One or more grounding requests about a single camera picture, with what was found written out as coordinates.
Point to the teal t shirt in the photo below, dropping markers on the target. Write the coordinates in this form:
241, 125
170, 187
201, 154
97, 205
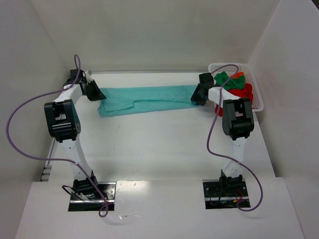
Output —
127, 101

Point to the white plastic basket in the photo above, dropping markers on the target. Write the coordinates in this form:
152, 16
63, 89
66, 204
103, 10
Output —
257, 103

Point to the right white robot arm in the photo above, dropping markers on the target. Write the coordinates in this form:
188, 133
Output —
237, 124

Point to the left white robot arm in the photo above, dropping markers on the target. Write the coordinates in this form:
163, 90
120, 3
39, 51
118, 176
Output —
64, 126

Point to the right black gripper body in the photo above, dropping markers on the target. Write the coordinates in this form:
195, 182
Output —
201, 92

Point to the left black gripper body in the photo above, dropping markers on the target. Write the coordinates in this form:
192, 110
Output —
92, 89

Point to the green t shirt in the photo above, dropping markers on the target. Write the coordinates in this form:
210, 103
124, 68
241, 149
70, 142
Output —
222, 77

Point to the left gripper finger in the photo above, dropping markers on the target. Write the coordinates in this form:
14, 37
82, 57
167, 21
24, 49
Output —
95, 90
97, 96

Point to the orange t shirt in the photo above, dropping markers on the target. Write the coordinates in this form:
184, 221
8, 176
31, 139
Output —
239, 74

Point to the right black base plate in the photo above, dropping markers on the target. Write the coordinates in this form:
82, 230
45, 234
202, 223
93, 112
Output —
215, 198

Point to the red t shirt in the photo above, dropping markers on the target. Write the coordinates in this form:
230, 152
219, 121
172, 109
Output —
244, 91

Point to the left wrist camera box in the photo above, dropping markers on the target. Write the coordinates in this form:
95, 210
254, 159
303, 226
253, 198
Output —
88, 75

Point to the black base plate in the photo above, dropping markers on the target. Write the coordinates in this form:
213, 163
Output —
80, 202
215, 198

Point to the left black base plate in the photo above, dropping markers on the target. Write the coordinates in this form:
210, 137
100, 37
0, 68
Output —
80, 202

